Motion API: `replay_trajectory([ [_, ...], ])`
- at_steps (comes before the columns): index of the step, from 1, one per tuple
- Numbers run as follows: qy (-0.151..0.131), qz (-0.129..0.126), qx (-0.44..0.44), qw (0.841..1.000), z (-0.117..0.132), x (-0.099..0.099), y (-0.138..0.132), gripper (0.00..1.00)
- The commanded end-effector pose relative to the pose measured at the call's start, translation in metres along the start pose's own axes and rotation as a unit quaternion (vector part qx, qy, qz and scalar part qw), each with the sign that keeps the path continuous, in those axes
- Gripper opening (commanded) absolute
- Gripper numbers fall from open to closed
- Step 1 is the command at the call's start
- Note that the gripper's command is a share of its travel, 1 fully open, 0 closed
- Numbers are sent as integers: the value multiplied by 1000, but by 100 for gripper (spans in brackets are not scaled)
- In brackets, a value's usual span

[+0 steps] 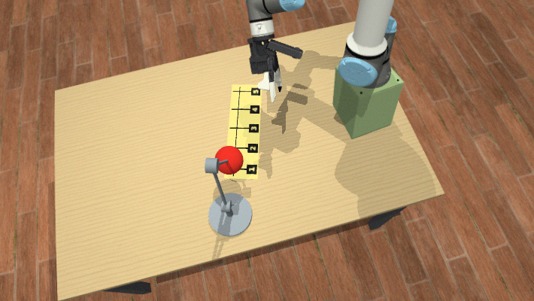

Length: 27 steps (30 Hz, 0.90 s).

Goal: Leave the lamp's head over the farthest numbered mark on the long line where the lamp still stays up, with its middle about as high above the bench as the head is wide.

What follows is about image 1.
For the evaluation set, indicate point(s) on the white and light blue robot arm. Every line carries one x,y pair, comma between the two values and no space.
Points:
368,47

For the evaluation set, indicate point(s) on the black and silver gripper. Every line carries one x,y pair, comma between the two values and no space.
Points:
265,60

